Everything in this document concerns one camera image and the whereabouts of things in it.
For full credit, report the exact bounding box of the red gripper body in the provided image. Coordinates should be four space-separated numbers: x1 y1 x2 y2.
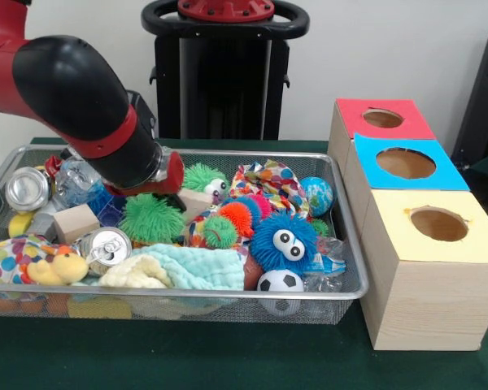
104 150 185 197

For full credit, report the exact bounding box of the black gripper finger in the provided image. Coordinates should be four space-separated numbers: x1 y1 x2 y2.
168 192 188 214

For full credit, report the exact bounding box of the beige wedge block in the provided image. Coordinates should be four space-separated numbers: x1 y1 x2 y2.
177 188 215 213

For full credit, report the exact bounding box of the large green spiky ball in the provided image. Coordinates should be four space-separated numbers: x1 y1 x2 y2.
120 193 186 245

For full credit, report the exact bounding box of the crushed printed metal can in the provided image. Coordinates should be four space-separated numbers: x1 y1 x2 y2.
75 226 133 278

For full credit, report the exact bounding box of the colourful polka dot cloth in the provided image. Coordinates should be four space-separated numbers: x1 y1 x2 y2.
0 235 72 285
229 159 312 221

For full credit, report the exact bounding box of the yellow plush duck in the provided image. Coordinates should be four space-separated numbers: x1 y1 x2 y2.
27 251 89 286

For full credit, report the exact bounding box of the wooden box with three holes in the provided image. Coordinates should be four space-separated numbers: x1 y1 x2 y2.
327 97 488 351

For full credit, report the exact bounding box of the mint green cloth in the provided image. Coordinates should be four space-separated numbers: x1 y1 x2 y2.
132 243 246 290

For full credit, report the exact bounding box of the cream yellow cloth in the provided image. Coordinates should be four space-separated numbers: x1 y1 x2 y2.
99 255 172 288

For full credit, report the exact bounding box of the blue spiky ball with eyes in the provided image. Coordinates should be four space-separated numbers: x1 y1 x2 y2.
251 210 320 272

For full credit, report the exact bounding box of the light wooden block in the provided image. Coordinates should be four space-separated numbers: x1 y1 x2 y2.
53 203 101 245

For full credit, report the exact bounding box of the black and white soccer ball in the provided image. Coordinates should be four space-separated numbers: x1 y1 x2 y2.
256 269 305 293

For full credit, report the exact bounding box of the blue globe ball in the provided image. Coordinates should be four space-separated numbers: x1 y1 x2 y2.
299 176 334 218

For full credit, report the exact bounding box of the silver metal can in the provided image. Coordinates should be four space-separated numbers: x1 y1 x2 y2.
6 167 52 215

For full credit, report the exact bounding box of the black upright panel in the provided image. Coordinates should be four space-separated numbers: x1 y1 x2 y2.
451 26 488 163

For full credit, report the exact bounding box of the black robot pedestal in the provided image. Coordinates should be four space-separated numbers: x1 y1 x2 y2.
141 0 311 141

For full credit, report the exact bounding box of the silver wire mesh bin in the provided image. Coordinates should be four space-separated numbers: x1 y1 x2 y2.
0 144 370 326

